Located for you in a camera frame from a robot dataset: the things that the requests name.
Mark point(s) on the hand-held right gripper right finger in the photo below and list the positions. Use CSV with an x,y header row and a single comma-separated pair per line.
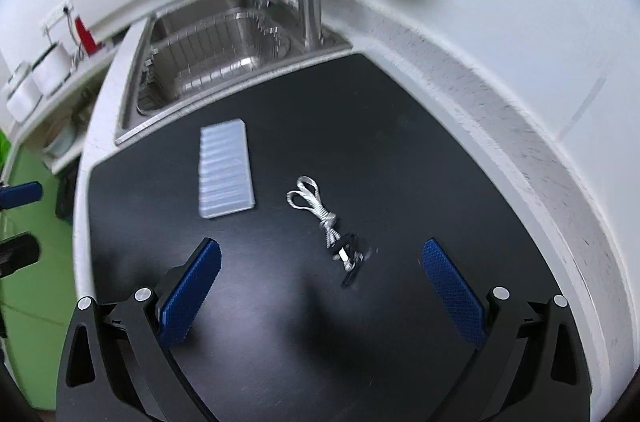
x,y
452,292

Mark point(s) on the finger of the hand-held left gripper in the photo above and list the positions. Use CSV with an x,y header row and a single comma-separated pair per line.
x,y
17,254
20,195

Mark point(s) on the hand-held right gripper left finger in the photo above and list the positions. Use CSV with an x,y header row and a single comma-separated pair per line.
x,y
192,292

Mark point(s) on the green cabinet front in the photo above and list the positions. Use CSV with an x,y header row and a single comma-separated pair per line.
x,y
35,327

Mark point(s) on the white canister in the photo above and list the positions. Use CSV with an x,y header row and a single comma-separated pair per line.
x,y
50,70
22,95

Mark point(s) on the translucent plastic lid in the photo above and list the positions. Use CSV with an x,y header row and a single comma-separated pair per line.
x,y
225,172

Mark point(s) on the red box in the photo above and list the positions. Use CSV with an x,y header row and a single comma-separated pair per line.
x,y
86,35

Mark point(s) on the black countertop mat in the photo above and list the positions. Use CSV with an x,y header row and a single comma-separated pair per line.
x,y
350,142

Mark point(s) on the stainless steel sink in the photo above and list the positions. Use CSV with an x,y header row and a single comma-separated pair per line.
x,y
200,10

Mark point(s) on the wall socket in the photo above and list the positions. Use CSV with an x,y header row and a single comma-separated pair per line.
x,y
57,15

